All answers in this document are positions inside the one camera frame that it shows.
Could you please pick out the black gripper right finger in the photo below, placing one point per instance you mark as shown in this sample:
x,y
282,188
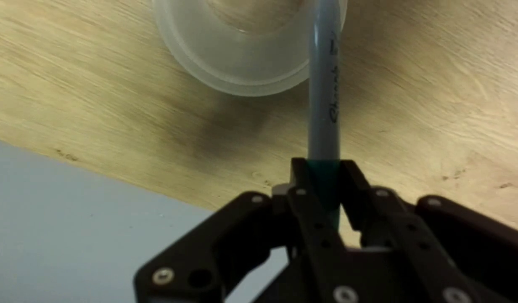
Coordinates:
x,y
437,247

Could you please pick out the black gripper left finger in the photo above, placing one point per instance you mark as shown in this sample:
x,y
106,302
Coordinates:
x,y
235,247

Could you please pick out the green pen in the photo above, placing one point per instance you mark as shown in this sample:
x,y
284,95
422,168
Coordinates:
x,y
324,102

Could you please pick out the white cup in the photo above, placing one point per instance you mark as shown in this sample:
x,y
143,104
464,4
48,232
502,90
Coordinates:
x,y
235,62

